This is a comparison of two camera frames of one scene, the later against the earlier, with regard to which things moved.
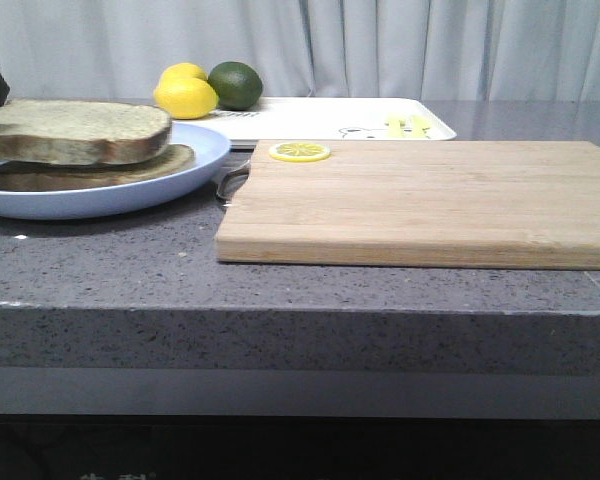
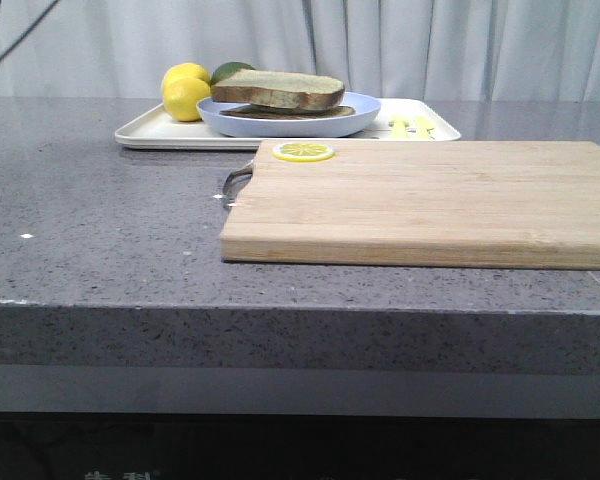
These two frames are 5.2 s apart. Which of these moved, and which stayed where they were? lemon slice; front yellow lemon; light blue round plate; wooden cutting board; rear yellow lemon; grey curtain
Moved: light blue round plate
Stayed: rear yellow lemon; grey curtain; wooden cutting board; lemon slice; front yellow lemon
